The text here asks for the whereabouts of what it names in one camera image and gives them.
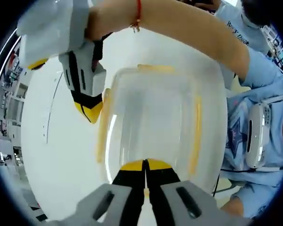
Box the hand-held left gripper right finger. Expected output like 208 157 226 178
146 159 250 226

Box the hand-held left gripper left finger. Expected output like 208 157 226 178
72 159 147 226

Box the clear plastic storage box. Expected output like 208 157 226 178
95 63 227 189

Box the white shelving unit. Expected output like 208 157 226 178
0 47 26 165

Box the white chest device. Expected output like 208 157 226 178
246 103 272 169

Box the person in blue shirt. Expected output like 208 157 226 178
223 44 283 218

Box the black device cable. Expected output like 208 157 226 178
220 165 283 174

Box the red string bracelet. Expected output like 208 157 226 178
129 0 142 33

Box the white device strap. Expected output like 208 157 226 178
257 94 283 106

